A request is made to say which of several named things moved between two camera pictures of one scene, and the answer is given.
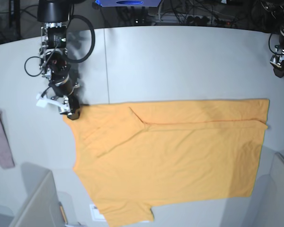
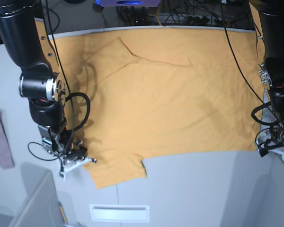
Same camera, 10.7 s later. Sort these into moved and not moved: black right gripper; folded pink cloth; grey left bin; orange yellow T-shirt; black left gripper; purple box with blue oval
Moved: black left gripper; black right gripper; orange yellow T-shirt
Not moved: purple box with blue oval; folded pink cloth; grey left bin
